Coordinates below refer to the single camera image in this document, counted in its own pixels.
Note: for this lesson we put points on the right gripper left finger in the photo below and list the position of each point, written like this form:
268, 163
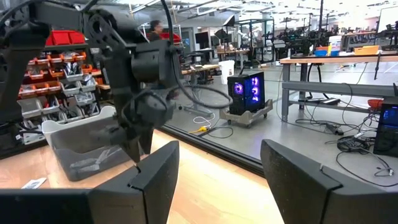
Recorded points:
133, 202

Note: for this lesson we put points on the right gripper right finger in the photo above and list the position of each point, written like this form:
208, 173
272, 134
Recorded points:
311, 199

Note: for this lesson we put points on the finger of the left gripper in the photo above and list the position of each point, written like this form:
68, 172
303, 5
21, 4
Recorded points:
134, 149
146, 141

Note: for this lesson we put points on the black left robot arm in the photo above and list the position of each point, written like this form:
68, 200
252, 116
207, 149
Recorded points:
18, 62

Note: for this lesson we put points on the smoked translucent plastic bin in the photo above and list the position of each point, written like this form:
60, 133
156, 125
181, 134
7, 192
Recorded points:
77, 137

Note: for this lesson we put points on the person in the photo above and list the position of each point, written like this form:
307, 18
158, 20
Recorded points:
155, 31

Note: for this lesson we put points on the red storage bins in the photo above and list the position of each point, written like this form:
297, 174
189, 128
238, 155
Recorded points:
65, 37
172, 38

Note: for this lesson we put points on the black power strip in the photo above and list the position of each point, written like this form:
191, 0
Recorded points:
335, 129

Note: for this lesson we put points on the long wooden desk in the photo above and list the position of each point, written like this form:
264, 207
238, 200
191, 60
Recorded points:
202, 68

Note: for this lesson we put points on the light grey plastic bin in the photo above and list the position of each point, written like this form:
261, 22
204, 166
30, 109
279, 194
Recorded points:
48, 130

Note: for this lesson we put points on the black distant monitor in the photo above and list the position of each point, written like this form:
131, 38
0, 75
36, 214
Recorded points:
202, 40

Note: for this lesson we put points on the black computer tower blue lights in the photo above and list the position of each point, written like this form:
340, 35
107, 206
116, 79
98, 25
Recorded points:
387, 137

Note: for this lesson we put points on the white alcohol pad packet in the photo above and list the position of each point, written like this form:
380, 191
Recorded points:
34, 183

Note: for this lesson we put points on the grey computer dolly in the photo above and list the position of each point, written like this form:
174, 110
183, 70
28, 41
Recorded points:
248, 117

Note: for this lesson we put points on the white trash bin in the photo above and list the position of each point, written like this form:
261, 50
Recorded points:
227, 73

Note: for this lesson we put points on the black computer tower purple lights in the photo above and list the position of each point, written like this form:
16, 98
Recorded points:
245, 93

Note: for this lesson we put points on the black softbox light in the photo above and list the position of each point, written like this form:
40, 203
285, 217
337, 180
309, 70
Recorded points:
221, 33
230, 21

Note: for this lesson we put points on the grey metal workbench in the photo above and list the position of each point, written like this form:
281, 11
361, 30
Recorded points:
335, 88

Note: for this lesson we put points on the distant wooden table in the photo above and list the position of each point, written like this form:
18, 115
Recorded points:
230, 51

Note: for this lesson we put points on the orange bowl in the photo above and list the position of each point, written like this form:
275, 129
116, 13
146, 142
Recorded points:
375, 103

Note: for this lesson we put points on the blue plastic tub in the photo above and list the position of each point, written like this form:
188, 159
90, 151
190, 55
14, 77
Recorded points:
320, 53

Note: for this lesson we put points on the yellow box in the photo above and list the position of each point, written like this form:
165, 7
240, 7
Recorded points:
367, 50

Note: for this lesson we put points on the distant black robot rig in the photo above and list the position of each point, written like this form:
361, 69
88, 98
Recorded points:
298, 40

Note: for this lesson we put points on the white board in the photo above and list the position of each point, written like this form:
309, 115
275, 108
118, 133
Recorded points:
388, 18

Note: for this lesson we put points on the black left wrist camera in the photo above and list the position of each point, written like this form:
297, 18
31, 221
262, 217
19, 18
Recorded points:
152, 109

